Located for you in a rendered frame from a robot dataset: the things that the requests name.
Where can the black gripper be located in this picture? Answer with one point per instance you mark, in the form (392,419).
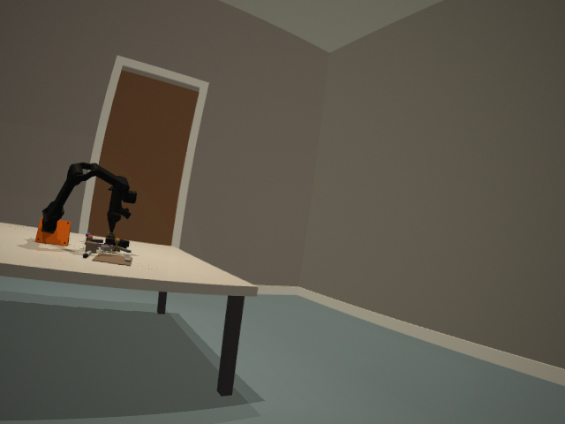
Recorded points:
(113,216)

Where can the brown clipboard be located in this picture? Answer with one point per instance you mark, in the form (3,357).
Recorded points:
(113,259)

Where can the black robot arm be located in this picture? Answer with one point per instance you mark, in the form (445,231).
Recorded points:
(120,191)

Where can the orange rubber stamp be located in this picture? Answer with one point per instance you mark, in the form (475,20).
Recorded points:
(116,248)

